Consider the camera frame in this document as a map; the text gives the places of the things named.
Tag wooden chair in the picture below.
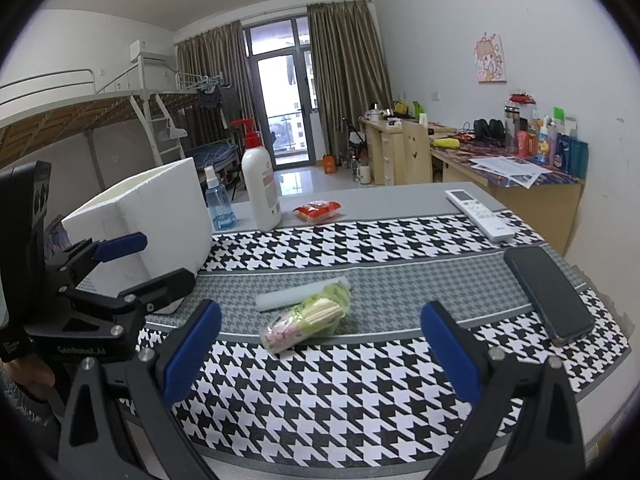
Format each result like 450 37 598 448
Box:
401 120 434 185

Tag white foam box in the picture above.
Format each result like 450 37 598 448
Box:
61 156 215 316

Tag red snack packet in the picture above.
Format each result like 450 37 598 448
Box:
292 200 342 225

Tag white foam roll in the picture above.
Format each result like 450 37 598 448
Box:
255 274 349 313

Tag bunk bed with blue mattress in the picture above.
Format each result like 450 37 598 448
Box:
177 71 247 192

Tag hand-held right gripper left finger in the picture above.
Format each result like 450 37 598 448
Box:
57 299 223 480

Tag row of toiletry bottles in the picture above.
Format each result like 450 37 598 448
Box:
502 100 590 179

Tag black metal frame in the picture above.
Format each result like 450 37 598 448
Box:
342 117 369 162

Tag person's left forearm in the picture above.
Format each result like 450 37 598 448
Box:
0 380 63 443

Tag plain wooden desk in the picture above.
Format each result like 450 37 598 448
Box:
359 115 432 186

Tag hanging dark clothes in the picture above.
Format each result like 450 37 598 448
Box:
195 82 224 112

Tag brown curtain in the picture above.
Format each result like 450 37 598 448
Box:
306 1 394 166
176 21 251 161

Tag white air conditioner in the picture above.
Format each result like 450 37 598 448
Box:
129 39 174 64

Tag black smartphone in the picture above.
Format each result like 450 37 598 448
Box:
502 245 597 346

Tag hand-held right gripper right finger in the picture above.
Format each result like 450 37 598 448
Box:
420 301 586 480

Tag blue spray bottle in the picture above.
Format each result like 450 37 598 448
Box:
202 165 239 232

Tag wall poster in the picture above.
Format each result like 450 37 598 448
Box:
473 32 509 85

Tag printed paper sheets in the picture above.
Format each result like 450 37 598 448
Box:
469 156 551 190

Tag white pump lotion bottle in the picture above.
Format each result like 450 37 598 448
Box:
230 117 284 232

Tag green and pink packet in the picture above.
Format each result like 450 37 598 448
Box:
259 282 352 354

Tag person's left hand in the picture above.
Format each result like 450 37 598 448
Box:
2 357 63 403

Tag houndstooth tablecloth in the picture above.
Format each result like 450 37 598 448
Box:
75 207 633 480

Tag white metal bunk bed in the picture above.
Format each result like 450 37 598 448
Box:
0 69 187 183

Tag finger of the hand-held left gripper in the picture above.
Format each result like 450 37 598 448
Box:
117 267 198 314
60 232 149 274

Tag glass balcony door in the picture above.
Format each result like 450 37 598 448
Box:
242 15 321 167

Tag wooden desk with printed cover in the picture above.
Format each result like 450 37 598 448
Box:
431 127 586 257

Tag white remote control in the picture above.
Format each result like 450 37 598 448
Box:
445 189 516 244

